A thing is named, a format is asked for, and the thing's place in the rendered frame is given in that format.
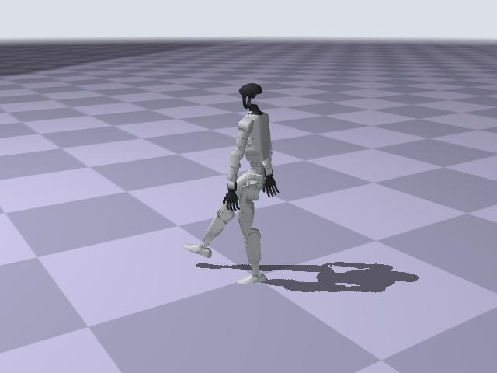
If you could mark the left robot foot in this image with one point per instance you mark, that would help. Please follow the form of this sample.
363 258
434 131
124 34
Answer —
251 279

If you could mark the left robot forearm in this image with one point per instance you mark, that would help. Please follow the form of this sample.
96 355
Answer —
233 170

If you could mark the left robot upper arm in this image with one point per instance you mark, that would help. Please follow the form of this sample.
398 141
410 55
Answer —
245 127

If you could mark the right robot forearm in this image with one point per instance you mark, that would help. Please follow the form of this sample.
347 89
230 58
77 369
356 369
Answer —
267 163

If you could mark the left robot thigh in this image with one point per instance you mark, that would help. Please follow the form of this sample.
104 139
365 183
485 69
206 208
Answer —
246 212

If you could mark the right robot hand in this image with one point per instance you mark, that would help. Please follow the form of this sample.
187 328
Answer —
269 182

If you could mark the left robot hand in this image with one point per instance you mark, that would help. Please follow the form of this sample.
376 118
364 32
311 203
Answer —
231 197

